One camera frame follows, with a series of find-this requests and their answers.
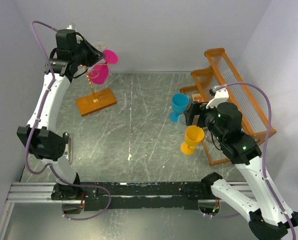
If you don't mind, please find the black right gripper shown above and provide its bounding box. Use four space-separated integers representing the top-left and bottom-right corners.
184 98 226 142

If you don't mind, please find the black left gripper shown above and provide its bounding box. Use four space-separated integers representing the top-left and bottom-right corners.
73 36 107 67

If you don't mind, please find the blue wine glass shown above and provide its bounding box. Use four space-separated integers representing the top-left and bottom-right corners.
169 93 189 123

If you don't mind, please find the pink wine glass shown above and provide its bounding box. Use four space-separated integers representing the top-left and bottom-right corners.
89 49 119 85

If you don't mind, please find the yellow wine glass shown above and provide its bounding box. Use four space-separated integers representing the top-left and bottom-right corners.
180 125 204 155

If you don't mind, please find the patterned clear wine glass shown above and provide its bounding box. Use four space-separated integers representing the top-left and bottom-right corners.
176 114 187 136

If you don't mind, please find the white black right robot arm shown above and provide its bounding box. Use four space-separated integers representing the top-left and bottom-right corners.
184 101 298 240

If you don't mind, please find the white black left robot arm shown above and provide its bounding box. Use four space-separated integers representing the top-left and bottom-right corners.
17 28 105 200

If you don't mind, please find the silver black stapler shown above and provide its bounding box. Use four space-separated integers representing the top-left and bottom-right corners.
63 132 73 164

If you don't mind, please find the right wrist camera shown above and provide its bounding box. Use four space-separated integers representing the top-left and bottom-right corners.
206 86 229 109

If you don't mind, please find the gold wire wine glass rack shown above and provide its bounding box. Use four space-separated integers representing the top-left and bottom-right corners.
76 70 117 117

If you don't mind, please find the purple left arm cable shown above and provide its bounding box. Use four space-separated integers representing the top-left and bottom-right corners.
25 20 62 186

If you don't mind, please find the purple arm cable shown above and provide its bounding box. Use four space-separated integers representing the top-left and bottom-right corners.
213 82 297 240
25 20 62 186

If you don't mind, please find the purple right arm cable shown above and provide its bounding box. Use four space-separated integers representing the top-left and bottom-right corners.
213 82 297 240

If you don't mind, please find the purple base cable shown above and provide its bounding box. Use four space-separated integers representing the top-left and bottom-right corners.
61 183 112 221

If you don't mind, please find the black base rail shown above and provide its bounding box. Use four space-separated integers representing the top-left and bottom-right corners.
51 181 216 211

